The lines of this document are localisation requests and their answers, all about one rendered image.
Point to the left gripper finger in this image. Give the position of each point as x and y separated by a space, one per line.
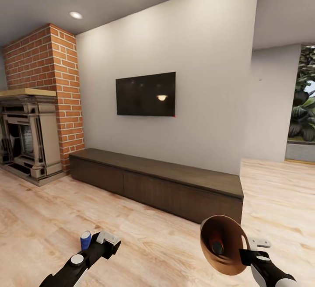
115 248

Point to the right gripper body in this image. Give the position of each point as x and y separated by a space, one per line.
246 255

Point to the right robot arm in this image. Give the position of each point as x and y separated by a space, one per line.
264 272

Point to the can of soda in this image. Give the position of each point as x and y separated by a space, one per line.
85 240
215 242

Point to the trash can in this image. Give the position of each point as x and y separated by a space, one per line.
230 232

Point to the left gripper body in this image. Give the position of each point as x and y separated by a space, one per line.
102 250

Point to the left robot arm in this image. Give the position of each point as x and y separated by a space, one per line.
103 244

